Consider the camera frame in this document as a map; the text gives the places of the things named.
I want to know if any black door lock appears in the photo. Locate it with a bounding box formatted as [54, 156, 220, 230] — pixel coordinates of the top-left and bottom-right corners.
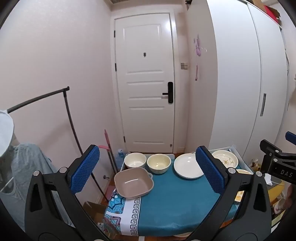
[162, 82, 174, 104]

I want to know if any blue water bottle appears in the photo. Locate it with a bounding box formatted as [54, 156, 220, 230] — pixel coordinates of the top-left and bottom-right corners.
[116, 149, 126, 165]

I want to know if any yellow stool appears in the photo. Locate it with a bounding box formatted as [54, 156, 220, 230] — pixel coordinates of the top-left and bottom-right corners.
[268, 180, 286, 201]

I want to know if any white door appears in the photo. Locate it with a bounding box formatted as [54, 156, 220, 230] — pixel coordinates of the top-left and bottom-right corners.
[114, 13, 175, 154]

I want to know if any grey wardrobe handle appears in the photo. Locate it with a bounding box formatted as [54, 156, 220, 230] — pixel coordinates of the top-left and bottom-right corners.
[260, 93, 266, 117]

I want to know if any teal patterned tablecloth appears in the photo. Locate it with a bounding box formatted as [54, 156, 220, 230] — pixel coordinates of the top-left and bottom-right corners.
[102, 159, 240, 237]

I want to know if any cream bowl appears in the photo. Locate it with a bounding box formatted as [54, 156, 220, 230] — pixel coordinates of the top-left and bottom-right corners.
[147, 153, 172, 175]

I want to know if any white ribbed bowl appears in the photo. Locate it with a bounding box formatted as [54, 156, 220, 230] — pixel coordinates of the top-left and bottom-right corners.
[124, 152, 147, 169]

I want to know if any red box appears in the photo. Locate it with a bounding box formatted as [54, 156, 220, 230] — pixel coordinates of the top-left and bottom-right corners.
[263, 4, 281, 24]

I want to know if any grey garment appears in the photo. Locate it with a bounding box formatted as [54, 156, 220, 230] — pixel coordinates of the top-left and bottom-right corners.
[0, 143, 74, 232]

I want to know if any white wardrobe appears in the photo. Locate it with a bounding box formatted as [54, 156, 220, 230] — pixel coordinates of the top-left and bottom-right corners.
[185, 0, 292, 160]

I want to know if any black clothes rack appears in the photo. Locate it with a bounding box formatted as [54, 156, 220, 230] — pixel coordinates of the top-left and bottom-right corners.
[6, 86, 110, 202]

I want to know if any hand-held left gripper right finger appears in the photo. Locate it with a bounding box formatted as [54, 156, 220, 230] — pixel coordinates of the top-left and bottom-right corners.
[185, 146, 271, 241]

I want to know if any floral print plate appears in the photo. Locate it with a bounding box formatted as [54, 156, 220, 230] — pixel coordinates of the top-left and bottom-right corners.
[211, 150, 239, 169]

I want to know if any pink square baking dish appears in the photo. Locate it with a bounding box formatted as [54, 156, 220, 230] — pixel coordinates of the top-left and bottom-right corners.
[114, 167, 154, 199]

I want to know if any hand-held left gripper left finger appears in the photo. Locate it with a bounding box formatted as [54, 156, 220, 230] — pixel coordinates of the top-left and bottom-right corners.
[24, 144, 110, 241]

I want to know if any purple wall decoration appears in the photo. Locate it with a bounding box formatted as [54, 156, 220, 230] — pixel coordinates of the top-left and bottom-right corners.
[193, 34, 207, 56]

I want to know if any brown cardboard box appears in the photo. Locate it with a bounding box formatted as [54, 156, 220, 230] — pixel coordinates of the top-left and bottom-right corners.
[83, 201, 107, 224]

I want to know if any white cloth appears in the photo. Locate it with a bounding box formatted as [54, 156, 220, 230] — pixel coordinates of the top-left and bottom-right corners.
[0, 110, 15, 156]

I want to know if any plain white plate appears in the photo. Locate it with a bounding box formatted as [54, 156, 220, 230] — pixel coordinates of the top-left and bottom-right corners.
[174, 153, 205, 179]

